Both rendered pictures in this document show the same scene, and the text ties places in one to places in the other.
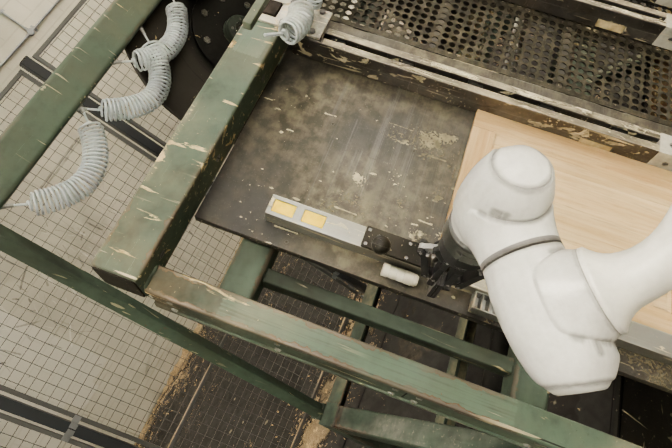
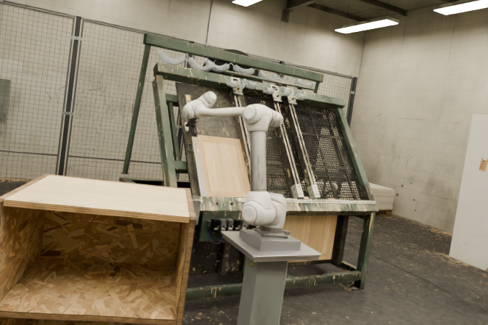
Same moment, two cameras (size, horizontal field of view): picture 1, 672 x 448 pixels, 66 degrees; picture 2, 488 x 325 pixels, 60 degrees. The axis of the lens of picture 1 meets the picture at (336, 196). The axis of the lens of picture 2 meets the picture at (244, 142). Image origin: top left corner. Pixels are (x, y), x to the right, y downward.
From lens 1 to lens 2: 270 cm
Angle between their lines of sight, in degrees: 22
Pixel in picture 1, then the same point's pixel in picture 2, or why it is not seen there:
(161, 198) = (176, 70)
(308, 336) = (163, 108)
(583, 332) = (192, 106)
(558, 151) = (239, 160)
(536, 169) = (212, 96)
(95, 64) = (200, 51)
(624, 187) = (239, 178)
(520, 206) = (206, 96)
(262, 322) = (162, 99)
